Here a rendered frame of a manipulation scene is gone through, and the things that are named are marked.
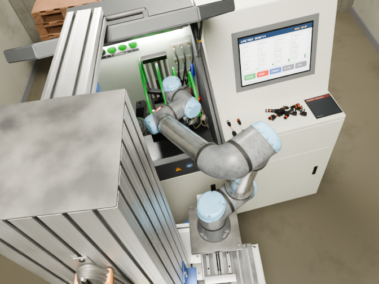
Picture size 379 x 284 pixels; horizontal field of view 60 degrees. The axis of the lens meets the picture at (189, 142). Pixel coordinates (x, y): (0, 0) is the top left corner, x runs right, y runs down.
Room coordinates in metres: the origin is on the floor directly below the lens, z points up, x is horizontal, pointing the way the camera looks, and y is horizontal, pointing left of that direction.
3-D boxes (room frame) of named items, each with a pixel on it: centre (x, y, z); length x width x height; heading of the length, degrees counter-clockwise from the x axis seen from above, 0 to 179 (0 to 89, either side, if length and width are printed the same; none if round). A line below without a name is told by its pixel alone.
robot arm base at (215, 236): (0.60, -0.04, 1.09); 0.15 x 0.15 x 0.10
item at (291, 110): (1.21, -0.58, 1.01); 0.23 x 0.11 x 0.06; 94
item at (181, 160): (1.07, 0.15, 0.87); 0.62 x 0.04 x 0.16; 94
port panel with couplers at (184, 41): (1.59, -0.06, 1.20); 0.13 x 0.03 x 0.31; 94
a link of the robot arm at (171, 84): (1.01, 0.03, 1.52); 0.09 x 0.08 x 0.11; 27
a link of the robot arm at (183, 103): (0.91, 0.00, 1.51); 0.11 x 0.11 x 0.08; 27
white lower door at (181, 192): (1.06, 0.15, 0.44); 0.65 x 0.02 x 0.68; 94
